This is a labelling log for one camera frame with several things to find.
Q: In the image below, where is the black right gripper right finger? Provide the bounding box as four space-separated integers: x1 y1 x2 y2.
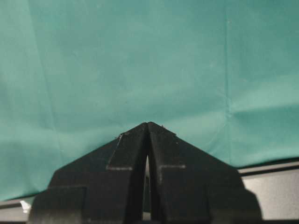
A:
148 122 262 224

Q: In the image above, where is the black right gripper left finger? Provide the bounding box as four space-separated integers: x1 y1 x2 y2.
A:
28 123 148 224

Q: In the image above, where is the green table cloth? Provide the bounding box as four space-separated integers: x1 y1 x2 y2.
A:
0 0 299 200

